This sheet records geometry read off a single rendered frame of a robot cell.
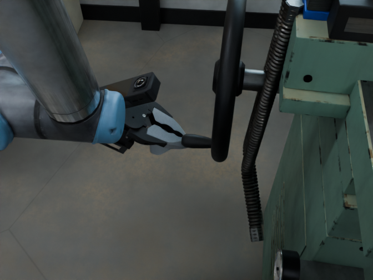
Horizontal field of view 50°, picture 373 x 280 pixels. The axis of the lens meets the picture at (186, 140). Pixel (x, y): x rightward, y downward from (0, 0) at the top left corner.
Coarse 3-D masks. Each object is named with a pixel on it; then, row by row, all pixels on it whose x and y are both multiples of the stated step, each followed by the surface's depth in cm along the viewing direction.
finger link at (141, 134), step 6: (126, 126) 68; (132, 132) 66; (138, 132) 66; (144, 132) 67; (138, 138) 66; (144, 138) 66; (150, 138) 67; (156, 138) 68; (144, 144) 67; (150, 144) 68; (156, 144) 68; (162, 144) 69
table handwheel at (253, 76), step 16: (240, 0) 57; (240, 16) 55; (224, 32) 55; (240, 32) 55; (224, 48) 54; (240, 48) 54; (224, 64) 54; (240, 64) 66; (224, 80) 54; (240, 80) 65; (256, 80) 66; (224, 96) 54; (224, 112) 55; (224, 128) 57; (224, 144) 59; (224, 160) 66
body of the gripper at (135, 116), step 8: (144, 104) 70; (128, 112) 67; (136, 112) 68; (144, 112) 69; (128, 120) 66; (136, 120) 67; (144, 120) 68; (136, 128) 66; (128, 136) 69; (104, 144) 71; (120, 144) 70; (128, 144) 70; (120, 152) 72
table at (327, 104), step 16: (288, 96) 57; (304, 96) 57; (320, 96) 57; (336, 96) 57; (352, 96) 56; (368, 96) 52; (288, 112) 58; (304, 112) 58; (320, 112) 57; (336, 112) 57; (352, 112) 55; (368, 112) 51; (352, 128) 54; (368, 128) 49; (352, 144) 53; (368, 144) 47; (352, 160) 52; (368, 160) 47; (368, 176) 46; (368, 192) 46; (368, 208) 45; (368, 224) 44; (368, 240) 44; (368, 256) 44
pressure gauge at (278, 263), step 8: (280, 248) 63; (280, 256) 61; (288, 256) 61; (296, 256) 61; (280, 264) 60; (288, 264) 60; (296, 264) 60; (280, 272) 59; (288, 272) 59; (296, 272) 59
